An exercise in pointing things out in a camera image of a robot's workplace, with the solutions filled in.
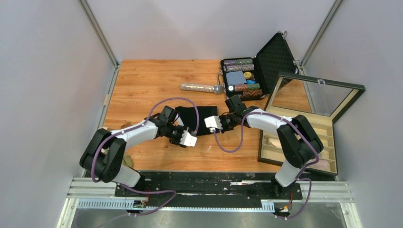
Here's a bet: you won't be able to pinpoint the black Junhao underwear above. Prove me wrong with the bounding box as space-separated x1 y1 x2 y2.
175 105 219 136

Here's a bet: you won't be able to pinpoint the cream boxer underwear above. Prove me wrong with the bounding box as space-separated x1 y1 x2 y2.
268 138 282 148

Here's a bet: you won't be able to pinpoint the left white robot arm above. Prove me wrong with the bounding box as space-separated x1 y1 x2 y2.
79 106 197 196

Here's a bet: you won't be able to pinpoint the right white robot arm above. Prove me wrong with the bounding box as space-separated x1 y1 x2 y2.
205 95 324 199

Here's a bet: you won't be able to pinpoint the pink rolled underwear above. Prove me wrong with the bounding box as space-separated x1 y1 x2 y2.
311 159 330 171

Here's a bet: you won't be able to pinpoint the rhinestone silver microphone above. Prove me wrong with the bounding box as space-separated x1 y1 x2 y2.
179 83 223 94

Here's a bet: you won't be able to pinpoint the black poker chip case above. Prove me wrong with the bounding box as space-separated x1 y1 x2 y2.
220 31 299 101

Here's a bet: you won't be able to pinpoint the wooden compartment display box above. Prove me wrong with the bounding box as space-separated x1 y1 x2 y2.
264 72 365 176

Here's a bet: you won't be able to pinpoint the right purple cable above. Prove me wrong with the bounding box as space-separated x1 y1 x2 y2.
212 111 320 220

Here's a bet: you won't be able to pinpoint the purple cable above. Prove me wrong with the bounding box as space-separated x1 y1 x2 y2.
212 111 320 220
90 96 200 218

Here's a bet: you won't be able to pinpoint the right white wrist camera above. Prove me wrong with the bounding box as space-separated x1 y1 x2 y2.
204 115 222 133

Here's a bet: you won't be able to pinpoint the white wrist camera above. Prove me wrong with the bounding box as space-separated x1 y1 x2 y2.
180 131 197 147
204 115 222 133

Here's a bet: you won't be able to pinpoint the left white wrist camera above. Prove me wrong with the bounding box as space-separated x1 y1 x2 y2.
180 131 197 147

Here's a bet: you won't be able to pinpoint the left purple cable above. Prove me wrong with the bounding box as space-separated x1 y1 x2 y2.
90 96 200 218

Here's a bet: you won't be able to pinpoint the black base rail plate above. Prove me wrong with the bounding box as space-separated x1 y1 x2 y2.
135 171 303 208

